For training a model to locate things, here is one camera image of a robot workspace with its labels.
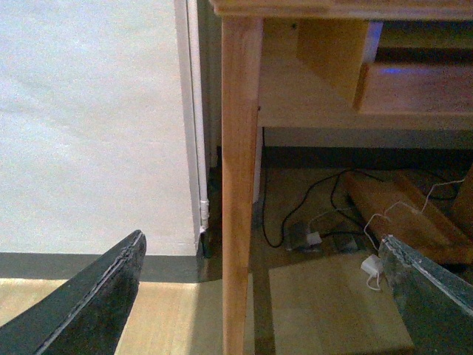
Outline white power adapter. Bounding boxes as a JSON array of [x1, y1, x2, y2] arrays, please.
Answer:
[[361, 254, 384, 277]]

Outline white thin cable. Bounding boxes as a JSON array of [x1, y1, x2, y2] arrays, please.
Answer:
[[364, 177, 467, 291]]

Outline wooden keyboard tray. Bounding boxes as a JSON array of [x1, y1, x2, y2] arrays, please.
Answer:
[[353, 62, 472, 115]]

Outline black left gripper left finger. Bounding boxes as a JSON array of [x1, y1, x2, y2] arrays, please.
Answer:
[[1, 230, 146, 354]]

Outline white wall pipe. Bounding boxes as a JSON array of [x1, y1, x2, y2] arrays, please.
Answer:
[[186, 1, 209, 234]]

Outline wooden plank on floor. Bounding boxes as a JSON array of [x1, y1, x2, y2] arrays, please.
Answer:
[[343, 172, 472, 264]]

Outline wooden desk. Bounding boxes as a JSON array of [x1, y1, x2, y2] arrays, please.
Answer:
[[211, 1, 472, 354]]

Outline black floor cable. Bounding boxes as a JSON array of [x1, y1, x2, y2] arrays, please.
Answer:
[[261, 169, 459, 249]]

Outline power strip on floor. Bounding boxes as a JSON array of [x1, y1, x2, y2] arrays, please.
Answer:
[[283, 222, 365, 254]]

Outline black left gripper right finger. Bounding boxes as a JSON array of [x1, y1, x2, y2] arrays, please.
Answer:
[[379, 234, 472, 354]]

